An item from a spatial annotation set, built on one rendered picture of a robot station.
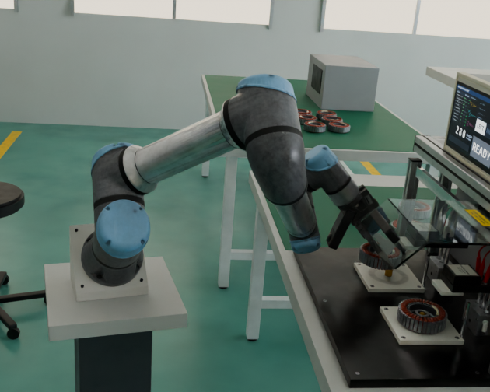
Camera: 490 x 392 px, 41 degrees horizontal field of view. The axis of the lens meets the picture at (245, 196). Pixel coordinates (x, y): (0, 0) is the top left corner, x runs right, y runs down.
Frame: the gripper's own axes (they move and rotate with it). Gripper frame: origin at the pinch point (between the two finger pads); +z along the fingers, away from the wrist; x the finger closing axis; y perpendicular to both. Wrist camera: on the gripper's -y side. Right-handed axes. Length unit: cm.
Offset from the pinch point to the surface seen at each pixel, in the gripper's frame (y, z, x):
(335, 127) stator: 18, 23, 164
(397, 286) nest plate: -1.4, 5.9, -6.5
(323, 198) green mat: -5, 6, 67
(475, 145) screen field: 33.6, -15.4, -9.0
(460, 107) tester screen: 38.0, -20.4, 2.4
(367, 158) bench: 20, 33, 133
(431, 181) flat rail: 22.0, -7.3, 4.3
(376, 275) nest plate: -4.2, 3.4, -0.5
